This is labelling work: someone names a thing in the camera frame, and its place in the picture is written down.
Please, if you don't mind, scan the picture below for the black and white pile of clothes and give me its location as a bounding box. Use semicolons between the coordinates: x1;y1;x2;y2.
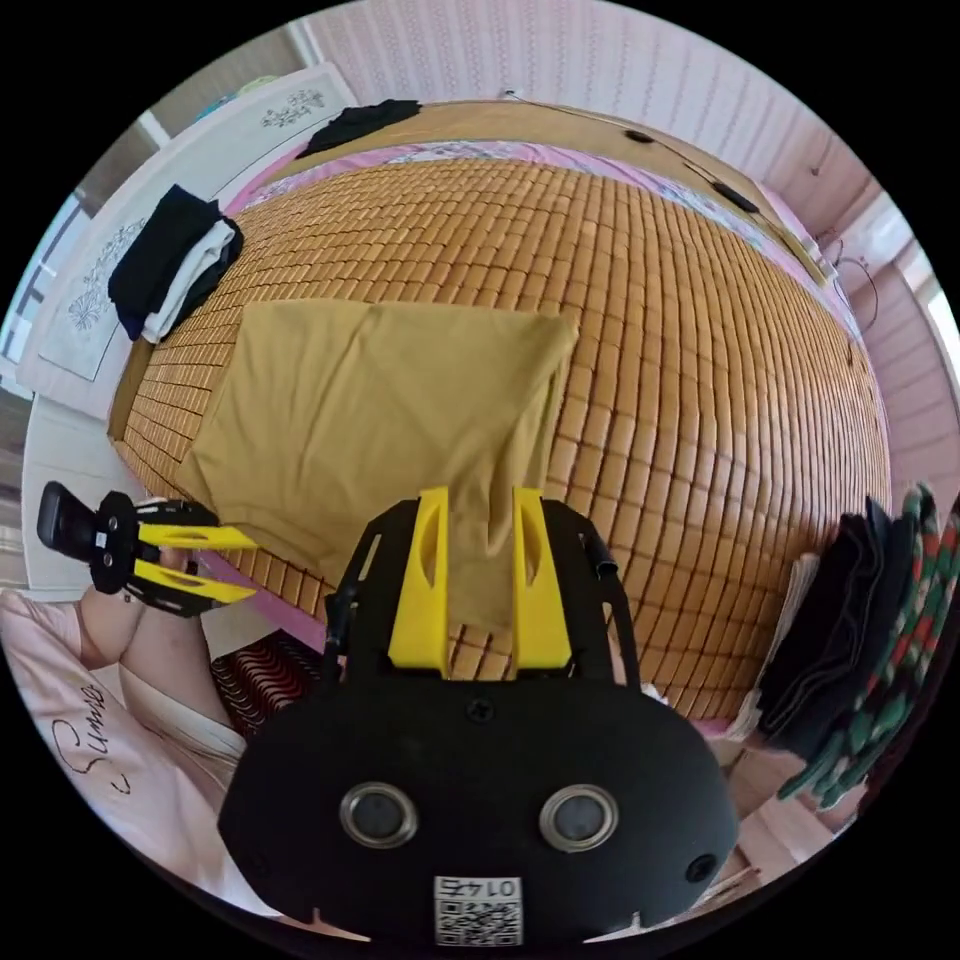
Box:
107;182;247;346

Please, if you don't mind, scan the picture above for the dark and green pile of clothes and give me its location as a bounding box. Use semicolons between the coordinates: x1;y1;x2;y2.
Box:
731;482;960;813

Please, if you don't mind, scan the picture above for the person's body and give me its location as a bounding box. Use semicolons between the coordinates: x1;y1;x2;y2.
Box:
0;590;260;920

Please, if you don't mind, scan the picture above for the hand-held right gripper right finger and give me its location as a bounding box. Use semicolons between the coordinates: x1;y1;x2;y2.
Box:
512;485;578;670

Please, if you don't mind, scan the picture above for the yellow t-shirt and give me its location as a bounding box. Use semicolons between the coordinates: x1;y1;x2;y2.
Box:
178;297;581;633

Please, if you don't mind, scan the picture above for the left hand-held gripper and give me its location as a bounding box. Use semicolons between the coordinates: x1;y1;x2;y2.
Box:
87;490;259;621

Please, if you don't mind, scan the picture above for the bed with woven mat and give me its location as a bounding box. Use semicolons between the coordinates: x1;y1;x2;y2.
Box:
104;97;895;745

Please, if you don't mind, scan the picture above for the black garment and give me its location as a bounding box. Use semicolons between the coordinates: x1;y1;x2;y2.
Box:
293;98;424;161

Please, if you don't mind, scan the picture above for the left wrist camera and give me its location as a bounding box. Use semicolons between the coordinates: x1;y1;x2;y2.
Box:
36;480;100;554

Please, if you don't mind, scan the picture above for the white cupboard with flower print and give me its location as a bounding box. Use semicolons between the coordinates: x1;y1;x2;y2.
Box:
13;62;360;400

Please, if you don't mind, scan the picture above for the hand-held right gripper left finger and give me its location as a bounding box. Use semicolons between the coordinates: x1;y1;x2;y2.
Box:
387;485;452;670

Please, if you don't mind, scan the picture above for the person's left forearm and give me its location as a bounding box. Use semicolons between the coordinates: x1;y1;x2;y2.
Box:
77;580;235;740

